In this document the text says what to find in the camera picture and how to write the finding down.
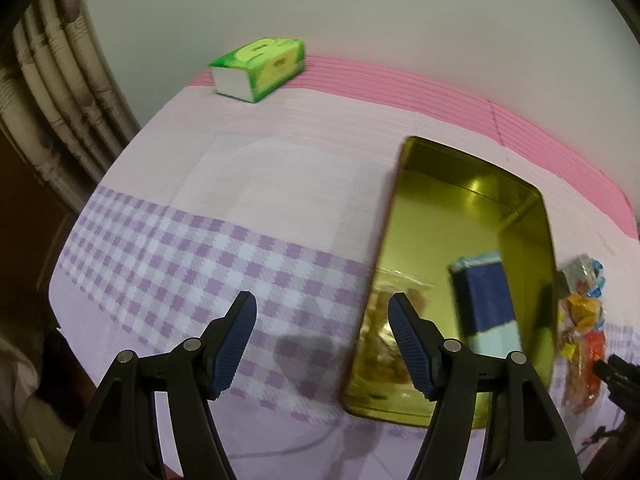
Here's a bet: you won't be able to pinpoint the green tissue pack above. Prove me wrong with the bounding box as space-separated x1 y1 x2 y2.
208 37 306 104

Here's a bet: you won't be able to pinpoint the clear bag of biscuits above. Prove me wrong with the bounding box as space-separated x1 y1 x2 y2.
361 270 433 391

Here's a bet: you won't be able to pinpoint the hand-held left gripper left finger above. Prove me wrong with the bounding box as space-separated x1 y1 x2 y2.
60 290 258 480

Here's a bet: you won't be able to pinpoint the gold metal tin box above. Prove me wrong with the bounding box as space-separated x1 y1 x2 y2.
341 136 560 431

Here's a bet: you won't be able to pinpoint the red snack packet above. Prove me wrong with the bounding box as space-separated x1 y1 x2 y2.
567 329 608 413

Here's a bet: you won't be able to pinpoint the light-blue candy wrapper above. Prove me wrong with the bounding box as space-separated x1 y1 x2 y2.
587 258 607 299

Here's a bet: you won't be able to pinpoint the navy and light-blue snack packet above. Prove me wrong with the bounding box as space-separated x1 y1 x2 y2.
447 251 524 361

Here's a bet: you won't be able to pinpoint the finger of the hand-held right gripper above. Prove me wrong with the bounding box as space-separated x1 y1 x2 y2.
593 354 640 407

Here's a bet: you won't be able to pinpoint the beige patterned curtain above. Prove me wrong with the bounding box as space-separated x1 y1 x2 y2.
0 0 143 211

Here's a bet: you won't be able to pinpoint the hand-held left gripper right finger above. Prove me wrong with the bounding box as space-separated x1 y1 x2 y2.
389 292 583 480

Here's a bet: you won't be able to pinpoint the pink and purple checked tablecloth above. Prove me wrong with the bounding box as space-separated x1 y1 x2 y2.
47 55 640 480

